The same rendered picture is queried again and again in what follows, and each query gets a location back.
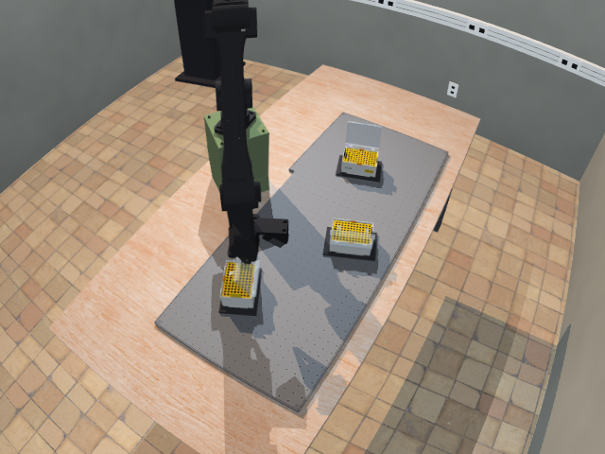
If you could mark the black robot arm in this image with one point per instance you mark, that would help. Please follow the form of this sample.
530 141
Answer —
237 197

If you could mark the yellow tip rack with black holes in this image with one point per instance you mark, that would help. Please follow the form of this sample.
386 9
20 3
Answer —
352 226
360 156

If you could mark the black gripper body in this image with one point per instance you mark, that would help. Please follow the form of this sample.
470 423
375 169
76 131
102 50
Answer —
251 258

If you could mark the yellow plate with black holes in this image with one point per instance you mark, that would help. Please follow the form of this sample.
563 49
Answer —
230 286

